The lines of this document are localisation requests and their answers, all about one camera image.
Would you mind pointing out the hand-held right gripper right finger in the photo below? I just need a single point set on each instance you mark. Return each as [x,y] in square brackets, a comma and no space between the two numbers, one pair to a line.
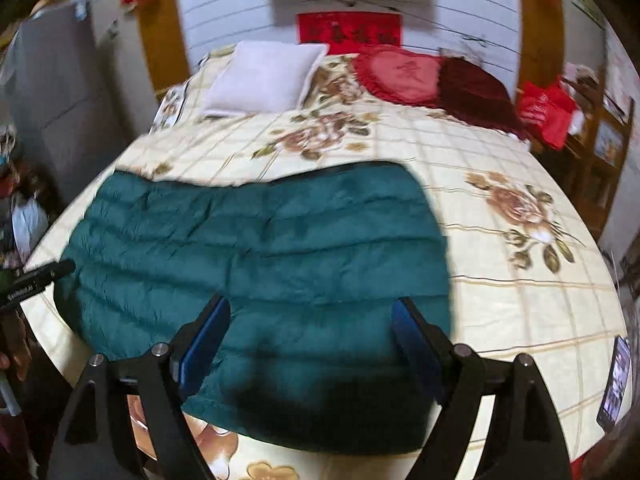
[419,355]

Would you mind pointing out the black smartphone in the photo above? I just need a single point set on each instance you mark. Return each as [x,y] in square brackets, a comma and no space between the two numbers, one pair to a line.
[616,385]

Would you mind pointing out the white pillow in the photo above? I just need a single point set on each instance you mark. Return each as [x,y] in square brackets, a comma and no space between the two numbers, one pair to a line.
[265,77]

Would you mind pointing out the person's left hand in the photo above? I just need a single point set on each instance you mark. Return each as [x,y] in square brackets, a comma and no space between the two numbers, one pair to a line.
[17,350]

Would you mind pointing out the teal down jacket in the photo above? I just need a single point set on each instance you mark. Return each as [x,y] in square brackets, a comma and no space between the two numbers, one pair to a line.
[260,240]

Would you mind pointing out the wooden shelf unit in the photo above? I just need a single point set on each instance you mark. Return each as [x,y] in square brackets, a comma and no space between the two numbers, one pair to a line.
[605,160]

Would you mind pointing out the red heart-shaped pillow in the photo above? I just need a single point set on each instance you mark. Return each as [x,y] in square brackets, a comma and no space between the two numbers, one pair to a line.
[400,75]

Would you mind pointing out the grey wardrobe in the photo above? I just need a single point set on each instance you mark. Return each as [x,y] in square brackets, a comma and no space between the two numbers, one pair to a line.
[55,95]

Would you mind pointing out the dark red cushion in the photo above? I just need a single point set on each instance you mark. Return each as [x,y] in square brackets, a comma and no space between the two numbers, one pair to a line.
[475,95]

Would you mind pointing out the bed with floral sheet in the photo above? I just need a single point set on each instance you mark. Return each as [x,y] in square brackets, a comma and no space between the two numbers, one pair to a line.
[500,300]

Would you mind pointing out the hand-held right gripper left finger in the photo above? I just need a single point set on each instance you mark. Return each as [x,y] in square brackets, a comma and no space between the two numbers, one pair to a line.
[201,350]

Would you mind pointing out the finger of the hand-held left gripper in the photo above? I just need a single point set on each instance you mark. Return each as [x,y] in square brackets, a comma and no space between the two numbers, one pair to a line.
[50,270]

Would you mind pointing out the white cloth bag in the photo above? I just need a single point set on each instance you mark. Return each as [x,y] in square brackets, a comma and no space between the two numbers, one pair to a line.
[29,225]

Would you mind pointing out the red shopping bag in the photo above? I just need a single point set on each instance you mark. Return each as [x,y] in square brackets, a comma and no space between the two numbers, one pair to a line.
[547,110]

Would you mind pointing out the red wall poster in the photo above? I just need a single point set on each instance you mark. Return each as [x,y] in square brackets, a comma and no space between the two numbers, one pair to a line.
[350,32]

